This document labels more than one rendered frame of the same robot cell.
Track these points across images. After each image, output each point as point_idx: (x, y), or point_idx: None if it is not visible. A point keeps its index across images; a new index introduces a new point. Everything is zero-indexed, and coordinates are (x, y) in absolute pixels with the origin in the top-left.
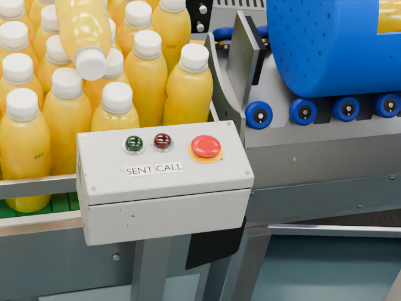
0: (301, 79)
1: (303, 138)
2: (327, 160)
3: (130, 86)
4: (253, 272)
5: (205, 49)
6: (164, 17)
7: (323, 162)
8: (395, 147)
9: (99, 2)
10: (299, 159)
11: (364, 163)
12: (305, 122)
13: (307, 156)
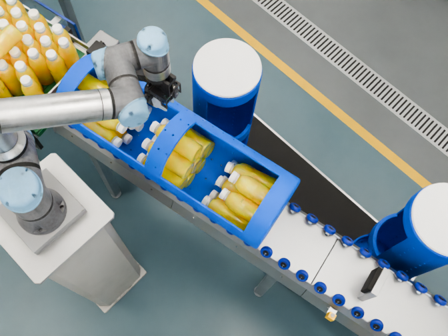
0: None
1: (73, 131)
2: (84, 145)
3: (11, 76)
4: (97, 165)
5: (29, 81)
6: (47, 59)
7: (83, 145)
8: (109, 160)
9: (2, 45)
10: (74, 137)
11: (97, 156)
12: (70, 127)
13: (77, 139)
